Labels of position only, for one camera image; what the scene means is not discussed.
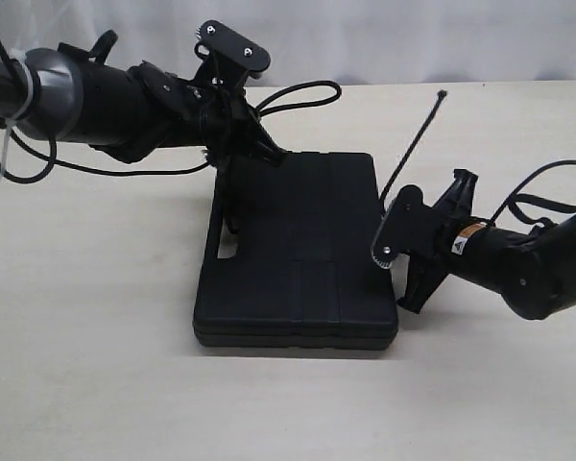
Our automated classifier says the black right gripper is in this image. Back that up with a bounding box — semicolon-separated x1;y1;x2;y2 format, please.
398;169;478;313

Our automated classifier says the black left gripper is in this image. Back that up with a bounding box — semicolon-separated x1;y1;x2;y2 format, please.
193;57;288;235

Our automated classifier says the black plastic carry case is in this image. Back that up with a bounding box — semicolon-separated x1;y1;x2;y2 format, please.
192;152;398;351

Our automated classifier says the black cord with frayed knot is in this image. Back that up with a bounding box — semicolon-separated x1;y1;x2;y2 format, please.
256;80;448;212

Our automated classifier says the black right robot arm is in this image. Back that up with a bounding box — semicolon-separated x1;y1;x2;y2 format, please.
372;169;576;320

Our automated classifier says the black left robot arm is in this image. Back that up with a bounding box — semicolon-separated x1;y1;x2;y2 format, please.
0;45;288;184

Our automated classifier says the white backdrop curtain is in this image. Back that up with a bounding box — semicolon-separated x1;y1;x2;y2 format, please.
0;1;576;86

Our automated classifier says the white zip tie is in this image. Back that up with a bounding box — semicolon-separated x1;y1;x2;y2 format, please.
0;48;34;182

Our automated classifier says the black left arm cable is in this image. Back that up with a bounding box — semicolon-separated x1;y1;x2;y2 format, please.
0;28;222;184

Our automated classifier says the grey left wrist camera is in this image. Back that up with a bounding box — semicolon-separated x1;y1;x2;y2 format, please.
197;19;272;79

